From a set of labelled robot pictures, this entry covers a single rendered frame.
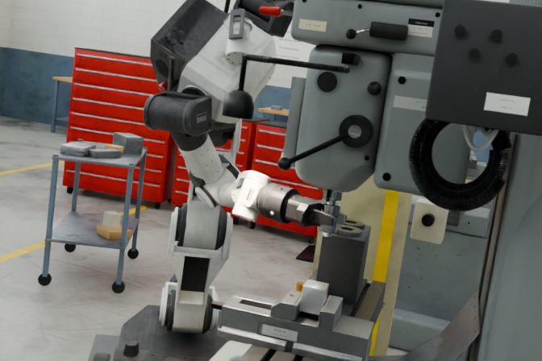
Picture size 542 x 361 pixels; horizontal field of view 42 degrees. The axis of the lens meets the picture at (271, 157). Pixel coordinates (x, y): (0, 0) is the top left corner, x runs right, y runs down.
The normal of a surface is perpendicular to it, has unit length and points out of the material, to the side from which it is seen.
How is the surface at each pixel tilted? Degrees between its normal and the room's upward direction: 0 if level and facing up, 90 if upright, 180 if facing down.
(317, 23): 90
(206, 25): 58
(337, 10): 90
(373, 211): 90
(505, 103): 90
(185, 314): 104
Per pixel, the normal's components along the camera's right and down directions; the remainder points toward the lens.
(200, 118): 0.88, 0.15
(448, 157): -0.27, 0.10
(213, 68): 0.17, -0.39
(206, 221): 0.14, 0.00
